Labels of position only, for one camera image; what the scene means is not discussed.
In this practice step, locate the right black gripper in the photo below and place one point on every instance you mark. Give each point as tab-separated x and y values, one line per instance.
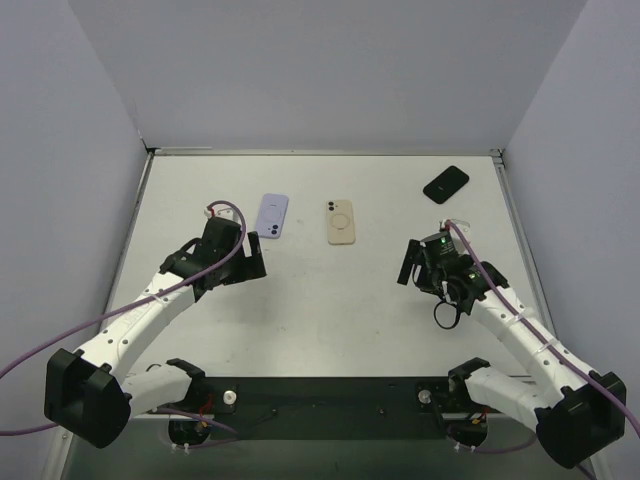
417	270

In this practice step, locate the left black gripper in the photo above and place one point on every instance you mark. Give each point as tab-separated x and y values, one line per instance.
247	265

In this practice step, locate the beige phone case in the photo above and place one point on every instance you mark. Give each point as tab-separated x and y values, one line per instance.
340	222

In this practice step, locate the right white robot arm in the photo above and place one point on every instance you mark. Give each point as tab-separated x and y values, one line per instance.
572	409

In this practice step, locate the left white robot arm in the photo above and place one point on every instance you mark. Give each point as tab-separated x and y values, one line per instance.
92	393

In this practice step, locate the lilac phone case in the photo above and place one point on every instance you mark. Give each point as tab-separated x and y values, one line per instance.
271	215

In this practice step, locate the black phone case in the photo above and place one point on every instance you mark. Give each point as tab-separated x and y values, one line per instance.
446	184

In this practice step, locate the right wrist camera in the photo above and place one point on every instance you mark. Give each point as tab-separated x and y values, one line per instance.
461	225

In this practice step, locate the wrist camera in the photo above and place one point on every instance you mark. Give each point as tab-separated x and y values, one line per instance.
461	225
222	211

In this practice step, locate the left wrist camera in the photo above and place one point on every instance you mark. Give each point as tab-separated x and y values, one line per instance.
222	211

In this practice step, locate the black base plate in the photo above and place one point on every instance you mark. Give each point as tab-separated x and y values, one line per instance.
326	408

